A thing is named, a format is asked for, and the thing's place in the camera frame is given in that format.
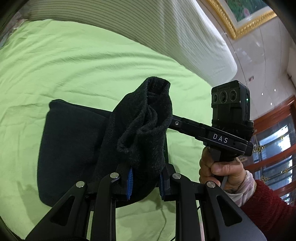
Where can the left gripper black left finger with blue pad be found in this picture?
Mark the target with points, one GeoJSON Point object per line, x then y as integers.
{"type": "Point", "coordinates": [84, 203]}

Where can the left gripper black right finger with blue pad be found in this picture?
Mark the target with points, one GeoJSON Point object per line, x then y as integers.
{"type": "Point", "coordinates": [204, 211]}

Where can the dark navy fleece pants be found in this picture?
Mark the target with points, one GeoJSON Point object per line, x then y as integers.
{"type": "Point", "coordinates": [80, 143]}

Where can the red sleeved right forearm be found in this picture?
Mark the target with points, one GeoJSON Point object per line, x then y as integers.
{"type": "Point", "coordinates": [273, 216]}

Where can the person's right hand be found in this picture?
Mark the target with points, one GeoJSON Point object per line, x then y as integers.
{"type": "Point", "coordinates": [209, 169]}

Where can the red wooden glass cabinet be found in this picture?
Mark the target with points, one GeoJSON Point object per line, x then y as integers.
{"type": "Point", "coordinates": [273, 157]}

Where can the striped white headboard cushion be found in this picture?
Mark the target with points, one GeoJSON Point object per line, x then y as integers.
{"type": "Point", "coordinates": [178, 29]}

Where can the gold framed floral painting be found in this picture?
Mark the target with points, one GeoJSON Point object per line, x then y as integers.
{"type": "Point", "coordinates": [242, 16]}

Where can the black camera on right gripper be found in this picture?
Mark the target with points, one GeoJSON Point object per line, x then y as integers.
{"type": "Point", "coordinates": [231, 109]}

